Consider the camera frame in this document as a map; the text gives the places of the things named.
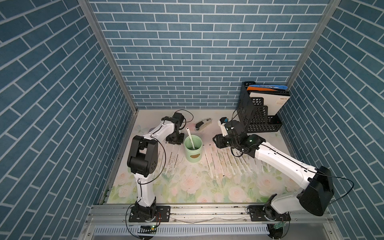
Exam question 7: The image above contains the eleventh straw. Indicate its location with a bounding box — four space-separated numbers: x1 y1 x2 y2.
165 144 175 175

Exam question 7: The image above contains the seventeenth straw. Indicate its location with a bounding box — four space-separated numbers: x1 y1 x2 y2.
186 127 196 150

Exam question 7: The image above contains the green cylindrical cup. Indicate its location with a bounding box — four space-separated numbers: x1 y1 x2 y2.
184 135 203 163

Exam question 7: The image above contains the sixteenth straw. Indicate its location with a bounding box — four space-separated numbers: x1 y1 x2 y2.
172 145 181 175

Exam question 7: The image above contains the thirteenth straw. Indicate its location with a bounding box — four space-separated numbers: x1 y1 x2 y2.
159 148 167 174

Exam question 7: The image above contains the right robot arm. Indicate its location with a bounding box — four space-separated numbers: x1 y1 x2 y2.
213 117 335 221

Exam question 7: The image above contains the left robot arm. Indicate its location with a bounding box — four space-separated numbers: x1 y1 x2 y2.
127 112 186 209

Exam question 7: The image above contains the black mesh file holder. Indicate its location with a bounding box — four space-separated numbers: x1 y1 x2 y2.
237 81 283 133

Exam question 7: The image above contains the blue folder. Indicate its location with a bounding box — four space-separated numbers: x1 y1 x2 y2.
248 85 288 91

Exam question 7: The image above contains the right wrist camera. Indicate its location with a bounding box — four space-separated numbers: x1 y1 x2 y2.
218 117 229 137

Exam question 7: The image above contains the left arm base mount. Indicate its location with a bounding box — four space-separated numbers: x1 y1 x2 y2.
128 204 171 223

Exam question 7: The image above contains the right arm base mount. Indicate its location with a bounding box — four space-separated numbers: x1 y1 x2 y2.
246 205 291 222

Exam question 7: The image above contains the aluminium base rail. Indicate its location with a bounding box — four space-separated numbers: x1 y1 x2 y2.
85 204 334 226

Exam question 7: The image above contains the white vented cable duct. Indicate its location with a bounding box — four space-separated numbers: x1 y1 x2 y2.
94 224 270 237

